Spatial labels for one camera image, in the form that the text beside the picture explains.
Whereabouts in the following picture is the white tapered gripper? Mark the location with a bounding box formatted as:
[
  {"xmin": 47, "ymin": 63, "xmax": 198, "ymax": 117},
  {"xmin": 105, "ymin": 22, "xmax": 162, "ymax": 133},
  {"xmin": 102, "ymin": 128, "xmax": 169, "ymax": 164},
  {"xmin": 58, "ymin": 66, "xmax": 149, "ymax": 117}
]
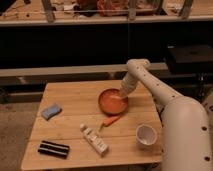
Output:
[{"xmin": 119, "ymin": 73, "xmax": 138, "ymax": 99}]

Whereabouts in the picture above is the orange ceramic bowl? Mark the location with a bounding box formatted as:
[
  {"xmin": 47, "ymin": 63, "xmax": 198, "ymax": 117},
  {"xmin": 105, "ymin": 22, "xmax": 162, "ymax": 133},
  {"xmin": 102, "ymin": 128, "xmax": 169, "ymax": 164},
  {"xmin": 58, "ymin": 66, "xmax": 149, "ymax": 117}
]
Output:
[{"xmin": 98, "ymin": 88, "xmax": 128, "ymax": 115}]

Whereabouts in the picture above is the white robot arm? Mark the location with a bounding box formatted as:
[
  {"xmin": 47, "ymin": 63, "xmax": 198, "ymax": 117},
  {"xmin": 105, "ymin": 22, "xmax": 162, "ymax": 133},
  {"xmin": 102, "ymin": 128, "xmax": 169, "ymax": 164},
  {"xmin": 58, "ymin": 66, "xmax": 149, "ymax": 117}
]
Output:
[{"xmin": 120, "ymin": 59, "xmax": 213, "ymax": 171}]

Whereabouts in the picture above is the toy carrot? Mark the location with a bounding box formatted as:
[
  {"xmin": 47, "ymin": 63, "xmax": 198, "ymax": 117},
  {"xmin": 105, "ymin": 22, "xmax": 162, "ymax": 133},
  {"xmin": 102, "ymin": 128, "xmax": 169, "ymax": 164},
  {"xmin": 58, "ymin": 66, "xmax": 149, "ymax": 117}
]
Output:
[{"xmin": 100, "ymin": 116, "xmax": 120, "ymax": 129}]

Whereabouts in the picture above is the white paper cup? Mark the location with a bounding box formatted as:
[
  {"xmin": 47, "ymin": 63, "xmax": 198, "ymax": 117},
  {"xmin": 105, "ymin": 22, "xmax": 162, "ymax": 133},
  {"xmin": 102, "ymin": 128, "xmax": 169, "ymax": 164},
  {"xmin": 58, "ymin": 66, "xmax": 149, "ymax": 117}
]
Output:
[{"xmin": 136, "ymin": 124, "xmax": 157, "ymax": 147}]

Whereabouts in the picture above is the black box on stand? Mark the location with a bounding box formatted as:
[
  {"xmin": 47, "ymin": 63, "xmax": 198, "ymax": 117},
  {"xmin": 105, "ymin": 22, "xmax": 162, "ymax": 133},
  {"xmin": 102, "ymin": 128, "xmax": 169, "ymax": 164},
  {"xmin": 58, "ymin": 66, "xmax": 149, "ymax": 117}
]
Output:
[{"xmin": 166, "ymin": 45, "xmax": 213, "ymax": 74}]

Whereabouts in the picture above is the wooden table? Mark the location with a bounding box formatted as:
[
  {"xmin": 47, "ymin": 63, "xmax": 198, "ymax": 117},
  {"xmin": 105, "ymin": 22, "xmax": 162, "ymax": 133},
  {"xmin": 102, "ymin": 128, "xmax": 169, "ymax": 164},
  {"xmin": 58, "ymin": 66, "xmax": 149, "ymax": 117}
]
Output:
[{"xmin": 21, "ymin": 80, "xmax": 162, "ymax": 171}]

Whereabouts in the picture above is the white tube bottle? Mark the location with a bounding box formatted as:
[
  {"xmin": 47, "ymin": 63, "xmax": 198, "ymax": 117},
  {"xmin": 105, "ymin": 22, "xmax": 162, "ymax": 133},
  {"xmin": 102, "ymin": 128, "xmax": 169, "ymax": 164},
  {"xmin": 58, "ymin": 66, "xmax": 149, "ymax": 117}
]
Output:
[{"xmin": 80, "ymin": 124, "xmax": 109, "ymax": 156}]

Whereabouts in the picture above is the red object on shelf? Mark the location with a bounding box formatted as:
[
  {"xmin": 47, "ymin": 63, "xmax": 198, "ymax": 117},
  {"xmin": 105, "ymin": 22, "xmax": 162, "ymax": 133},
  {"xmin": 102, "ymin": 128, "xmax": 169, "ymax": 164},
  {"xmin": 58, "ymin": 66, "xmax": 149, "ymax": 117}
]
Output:
[{"xmin": 97, "ymin": 0, "xmax": 129, "ymax": 16}]

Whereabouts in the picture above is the blue sponge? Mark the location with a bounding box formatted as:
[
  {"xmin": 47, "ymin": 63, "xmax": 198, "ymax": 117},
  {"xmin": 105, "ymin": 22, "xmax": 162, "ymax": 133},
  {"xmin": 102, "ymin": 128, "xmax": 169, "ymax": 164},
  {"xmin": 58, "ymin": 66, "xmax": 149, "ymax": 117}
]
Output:
[{"xmin": 41, "ymin": 104, "xmax": 62, "ymax": 120}]

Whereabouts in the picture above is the black rectangular eraser block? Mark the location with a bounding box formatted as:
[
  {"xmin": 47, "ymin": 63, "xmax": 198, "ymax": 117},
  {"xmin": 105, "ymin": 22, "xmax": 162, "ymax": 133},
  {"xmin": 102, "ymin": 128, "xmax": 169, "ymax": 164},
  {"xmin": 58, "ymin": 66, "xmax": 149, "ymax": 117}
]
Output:
[{"xmin": 38, "ymin": 140, "xmax": 70, "ymax": 159}]

